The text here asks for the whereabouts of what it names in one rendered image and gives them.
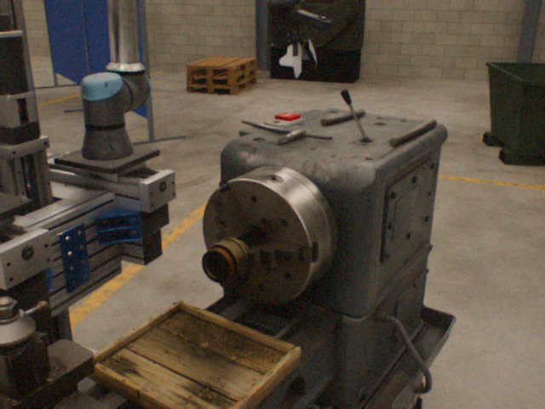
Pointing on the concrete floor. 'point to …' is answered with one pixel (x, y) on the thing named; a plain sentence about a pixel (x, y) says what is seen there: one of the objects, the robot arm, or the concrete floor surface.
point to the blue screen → (90, 47)
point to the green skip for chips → (517, 112)
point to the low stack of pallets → (221, 74)
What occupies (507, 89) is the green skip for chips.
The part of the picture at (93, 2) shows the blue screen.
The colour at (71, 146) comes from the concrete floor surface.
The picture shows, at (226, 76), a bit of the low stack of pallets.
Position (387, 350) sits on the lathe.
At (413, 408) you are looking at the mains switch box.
